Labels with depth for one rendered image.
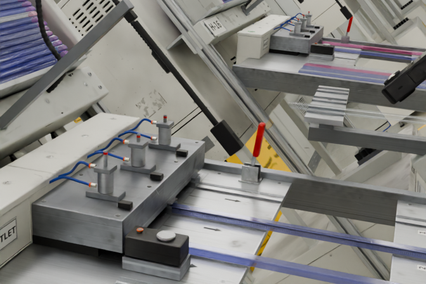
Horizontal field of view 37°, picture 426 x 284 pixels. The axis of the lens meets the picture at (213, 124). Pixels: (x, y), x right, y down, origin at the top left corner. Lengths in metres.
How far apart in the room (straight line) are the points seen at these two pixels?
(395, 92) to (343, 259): 1.26
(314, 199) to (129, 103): 1.05
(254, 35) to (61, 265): 1.36
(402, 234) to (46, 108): 0.60
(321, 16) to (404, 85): 4.61
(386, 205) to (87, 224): 0.52
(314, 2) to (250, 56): 3.38
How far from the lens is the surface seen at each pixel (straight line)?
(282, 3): 8.67
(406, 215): 1.07
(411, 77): 0.85
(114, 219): 0.84
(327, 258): 2.07
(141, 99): 2.05
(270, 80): 1.90
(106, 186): 0.89
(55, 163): 0.97
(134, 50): 2.02
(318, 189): 1.13
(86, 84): 1.22
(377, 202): 1.13
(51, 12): 1.24
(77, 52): 0.90
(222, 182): 1.11
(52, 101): 1.12
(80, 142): 1.06
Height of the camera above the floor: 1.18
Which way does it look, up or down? 2 degrees down
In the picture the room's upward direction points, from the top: 38 degrees counter-clockwise
